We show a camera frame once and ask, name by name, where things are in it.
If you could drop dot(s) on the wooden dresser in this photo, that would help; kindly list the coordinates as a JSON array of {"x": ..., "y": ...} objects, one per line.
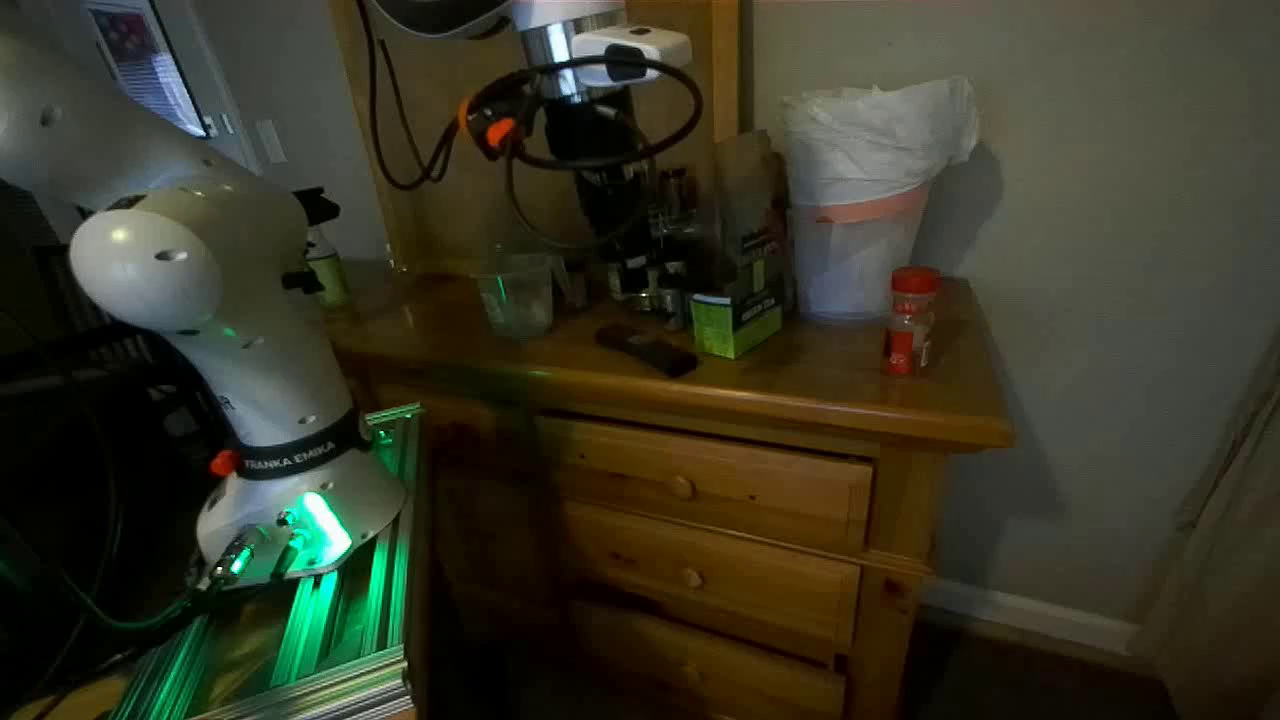
[{"x": 801, "y": 402}]

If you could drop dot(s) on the white bin with bag liner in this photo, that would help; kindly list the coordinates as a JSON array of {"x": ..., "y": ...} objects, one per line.
[{"x": 860, "y": 201}]

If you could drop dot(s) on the wooden drawer front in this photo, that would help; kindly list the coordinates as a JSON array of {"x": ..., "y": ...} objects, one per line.
[
  {"x": 746, "y": 582},
  {"x": 723, "y": 675},
  {"x": 763, "y": 482}
]

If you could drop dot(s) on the small dark glass bottle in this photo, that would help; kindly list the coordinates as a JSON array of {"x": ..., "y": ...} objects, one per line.
[{"x": 639, "y": 281}]

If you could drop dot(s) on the clear plastic measuring cup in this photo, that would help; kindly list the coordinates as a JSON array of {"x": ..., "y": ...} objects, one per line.
[{"x": 519, "y": 294}]

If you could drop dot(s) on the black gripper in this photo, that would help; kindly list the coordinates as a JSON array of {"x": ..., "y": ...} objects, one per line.
[{"x": 589, "y": 137}]

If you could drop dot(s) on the round wooden drawer knob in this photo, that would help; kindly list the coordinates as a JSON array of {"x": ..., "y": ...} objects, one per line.
[
  {"x": 694, "y": 579},
  {"x": 680, "y": 487}
]

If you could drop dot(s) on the spray bottle with black trigger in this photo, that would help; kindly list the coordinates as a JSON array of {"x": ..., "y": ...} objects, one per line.
[{"x": 321, "y": 252}]

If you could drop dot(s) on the flat black phone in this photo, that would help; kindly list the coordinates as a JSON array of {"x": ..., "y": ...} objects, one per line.
[{"x": 647, "y": 351}]

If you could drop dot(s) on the framed wall picture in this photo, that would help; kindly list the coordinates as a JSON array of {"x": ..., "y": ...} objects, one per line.
[{"x": 154, "y": 60}]

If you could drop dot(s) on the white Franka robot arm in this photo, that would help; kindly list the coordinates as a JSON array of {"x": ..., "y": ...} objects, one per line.
[{"x": 203, "y": 266}]

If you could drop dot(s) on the green and black box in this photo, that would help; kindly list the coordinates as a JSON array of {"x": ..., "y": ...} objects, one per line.
[{"x": 739, "y": 303}]

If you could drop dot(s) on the red spice bottle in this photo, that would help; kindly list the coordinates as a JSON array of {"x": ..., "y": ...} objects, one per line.
[{"x": 913, "y": 322}]

